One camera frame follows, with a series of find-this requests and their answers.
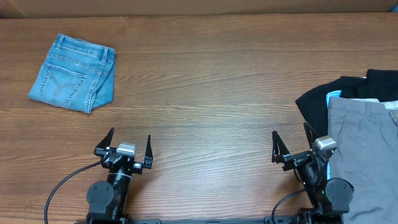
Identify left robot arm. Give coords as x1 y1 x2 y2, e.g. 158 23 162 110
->
86 128 154 224

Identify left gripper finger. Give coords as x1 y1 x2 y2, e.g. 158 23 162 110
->
145 134 153 159
96 128 114 150

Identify grey cotton shorts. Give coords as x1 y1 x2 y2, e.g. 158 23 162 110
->
328 98 397 223

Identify folded blue denim jeans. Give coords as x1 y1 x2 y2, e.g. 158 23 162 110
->
28 34 116 114

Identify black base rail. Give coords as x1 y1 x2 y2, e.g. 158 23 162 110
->
131 215 299 224

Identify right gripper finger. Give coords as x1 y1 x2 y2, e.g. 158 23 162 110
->
303 121 319 148
272 131 290 162

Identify black garment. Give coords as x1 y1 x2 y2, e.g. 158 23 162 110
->
295 69 397 136

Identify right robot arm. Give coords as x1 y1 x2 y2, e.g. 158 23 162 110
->
271 121 354 223

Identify light blue garment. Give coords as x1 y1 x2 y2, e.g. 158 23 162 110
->
326 90 342 108

